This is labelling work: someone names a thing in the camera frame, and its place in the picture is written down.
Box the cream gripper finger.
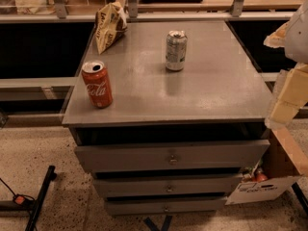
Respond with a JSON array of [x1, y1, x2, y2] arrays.
[[265, 63, 308, 129], [263, 22, 289, 48]]

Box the silver green 7up can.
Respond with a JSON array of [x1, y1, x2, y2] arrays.
[[166, 31, 188, 71]]

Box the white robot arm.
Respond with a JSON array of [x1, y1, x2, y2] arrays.
[[264, 1, 308, 130]]

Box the red coke can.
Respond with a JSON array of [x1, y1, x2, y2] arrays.
[[82, 61, 113, 108]]

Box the cardboard box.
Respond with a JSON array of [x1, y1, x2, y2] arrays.
[[226, 128, 308, 205]]

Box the grey drawer cabinet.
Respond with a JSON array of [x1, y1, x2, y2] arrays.
[[64, 21, 270, 204]]

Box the top grey drawer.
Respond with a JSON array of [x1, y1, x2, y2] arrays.
[[75, 140, 270, 172]]

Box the grey drawer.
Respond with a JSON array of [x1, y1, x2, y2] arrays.
[[104, 196, 227, 216], [93, 174, 242, 198], [75, 140, 270, 172]]

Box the middle grey drawer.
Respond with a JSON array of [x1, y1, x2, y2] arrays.
[[93, 174, 242, 198]]

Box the bottom grey drawer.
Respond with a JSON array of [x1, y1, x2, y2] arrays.
[[104, 196, 227, 216]]

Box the yellow chip bag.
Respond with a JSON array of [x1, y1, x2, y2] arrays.
[[94, 2, 127, 54]]

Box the grey metal railing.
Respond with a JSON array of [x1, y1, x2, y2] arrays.
[[0, 0, 307, 23]]

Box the black stand leg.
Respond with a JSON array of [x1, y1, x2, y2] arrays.
[[25, 166, 57, 231]]

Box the orange cable clip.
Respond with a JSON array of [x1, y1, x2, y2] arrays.
[[13, 194, 26, 205]]

